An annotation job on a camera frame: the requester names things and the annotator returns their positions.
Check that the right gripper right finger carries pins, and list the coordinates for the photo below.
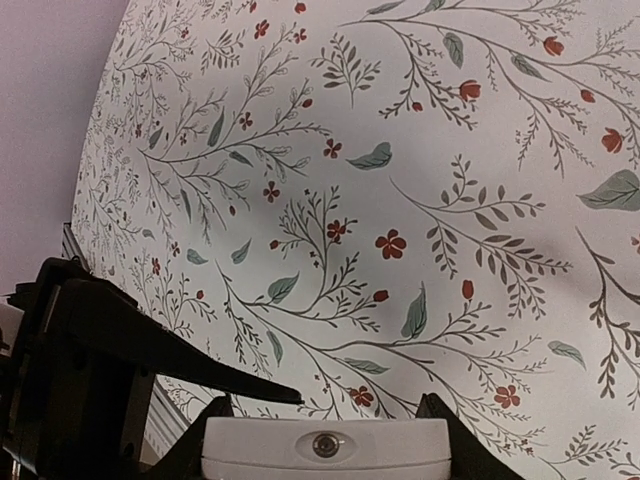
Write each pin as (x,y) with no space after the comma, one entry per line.
(470,460)

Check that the floral table mat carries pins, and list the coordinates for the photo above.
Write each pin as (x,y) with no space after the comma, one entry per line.
(371,200)

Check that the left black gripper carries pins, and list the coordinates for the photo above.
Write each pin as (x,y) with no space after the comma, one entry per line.
(74,405)

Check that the white remote control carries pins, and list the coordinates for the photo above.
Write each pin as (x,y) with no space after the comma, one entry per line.
(263,449)

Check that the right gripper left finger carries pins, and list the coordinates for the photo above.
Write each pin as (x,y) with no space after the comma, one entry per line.
(183,461)

